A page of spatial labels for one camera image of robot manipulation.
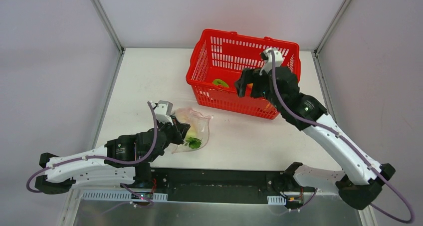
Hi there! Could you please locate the white daikon radish toy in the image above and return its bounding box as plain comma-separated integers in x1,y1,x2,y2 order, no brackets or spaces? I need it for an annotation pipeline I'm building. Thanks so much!
184,126,202,149

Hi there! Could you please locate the green vegetable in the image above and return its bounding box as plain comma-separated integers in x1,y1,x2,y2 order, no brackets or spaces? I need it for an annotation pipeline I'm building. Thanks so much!
212,79,229,88

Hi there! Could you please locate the clear pink zip top bag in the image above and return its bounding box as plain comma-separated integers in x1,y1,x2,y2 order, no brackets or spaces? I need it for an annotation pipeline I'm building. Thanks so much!
172,108,213,154

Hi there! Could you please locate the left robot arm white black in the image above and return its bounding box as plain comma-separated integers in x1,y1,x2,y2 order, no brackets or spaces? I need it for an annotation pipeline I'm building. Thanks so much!
34,116,191,195

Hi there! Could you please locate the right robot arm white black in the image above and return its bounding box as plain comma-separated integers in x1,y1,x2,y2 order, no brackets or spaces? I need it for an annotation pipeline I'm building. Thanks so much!
235,67,396,210

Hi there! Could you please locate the red plastic shopping basket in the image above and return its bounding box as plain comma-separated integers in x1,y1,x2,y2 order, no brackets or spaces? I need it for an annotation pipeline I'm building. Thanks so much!
185,28,301,120

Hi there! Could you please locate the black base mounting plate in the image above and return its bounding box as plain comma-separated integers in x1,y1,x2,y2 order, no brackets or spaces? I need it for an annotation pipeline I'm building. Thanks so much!
128,168,314,205

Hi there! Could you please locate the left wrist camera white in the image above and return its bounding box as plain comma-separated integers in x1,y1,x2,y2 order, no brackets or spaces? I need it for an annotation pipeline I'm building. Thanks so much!
154,100,173,125

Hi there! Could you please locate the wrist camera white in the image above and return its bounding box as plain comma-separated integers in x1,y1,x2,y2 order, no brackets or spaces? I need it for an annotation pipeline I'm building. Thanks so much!
154,100,173,125
259,48,285,75

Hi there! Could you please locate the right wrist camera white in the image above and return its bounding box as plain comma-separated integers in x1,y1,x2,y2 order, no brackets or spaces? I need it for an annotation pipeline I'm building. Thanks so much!
259,48,285,75

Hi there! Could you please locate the right aluminium frame post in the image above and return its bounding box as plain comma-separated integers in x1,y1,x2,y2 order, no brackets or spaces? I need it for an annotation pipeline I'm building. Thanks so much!
314,0,353,57

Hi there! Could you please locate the aluminium frame post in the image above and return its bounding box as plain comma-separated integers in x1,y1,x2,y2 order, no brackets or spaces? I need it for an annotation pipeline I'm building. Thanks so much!
91,0,125,54
314,0,353,57

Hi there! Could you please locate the left aluminium frame post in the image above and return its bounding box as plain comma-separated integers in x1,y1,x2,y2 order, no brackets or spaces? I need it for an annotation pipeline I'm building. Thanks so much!
91,0,125,54

